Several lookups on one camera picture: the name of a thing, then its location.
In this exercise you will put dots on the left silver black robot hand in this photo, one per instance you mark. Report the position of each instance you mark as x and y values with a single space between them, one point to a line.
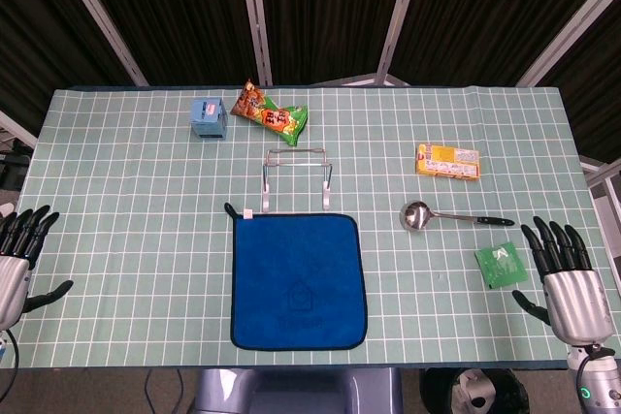
12 283

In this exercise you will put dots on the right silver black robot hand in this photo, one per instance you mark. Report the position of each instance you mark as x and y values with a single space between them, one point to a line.
577 302

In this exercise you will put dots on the blue towel with black trim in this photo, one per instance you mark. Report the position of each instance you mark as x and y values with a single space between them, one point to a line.
296 264

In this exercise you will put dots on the green sachet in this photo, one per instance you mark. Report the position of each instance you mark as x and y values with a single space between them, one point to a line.
500 266

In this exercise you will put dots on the black waste bin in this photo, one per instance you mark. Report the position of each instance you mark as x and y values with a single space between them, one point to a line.
504 394

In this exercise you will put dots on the green grid tablecloth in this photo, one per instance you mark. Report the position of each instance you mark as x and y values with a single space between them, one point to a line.
145 239

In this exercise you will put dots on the yellow flat food box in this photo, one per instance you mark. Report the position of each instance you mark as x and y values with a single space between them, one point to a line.
448 162

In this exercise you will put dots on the dark corrugated partition panel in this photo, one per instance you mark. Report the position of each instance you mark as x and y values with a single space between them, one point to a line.
39 36
485 11
330 11
184 11
597 94

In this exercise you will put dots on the light blue small carton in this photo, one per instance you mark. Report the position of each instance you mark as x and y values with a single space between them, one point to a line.
208 118

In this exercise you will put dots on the grey blue robot torso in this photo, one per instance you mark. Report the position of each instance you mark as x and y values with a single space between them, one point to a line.
291 394

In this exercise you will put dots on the orange green snack bag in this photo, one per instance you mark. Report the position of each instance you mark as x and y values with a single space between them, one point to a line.
271 116

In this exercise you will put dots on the white partition frame bar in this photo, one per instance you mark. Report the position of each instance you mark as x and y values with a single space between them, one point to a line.
601 167
19 129

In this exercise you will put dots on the white partition post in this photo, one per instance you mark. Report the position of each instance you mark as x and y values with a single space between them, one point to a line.
256 16
402 16
567 42
99 16

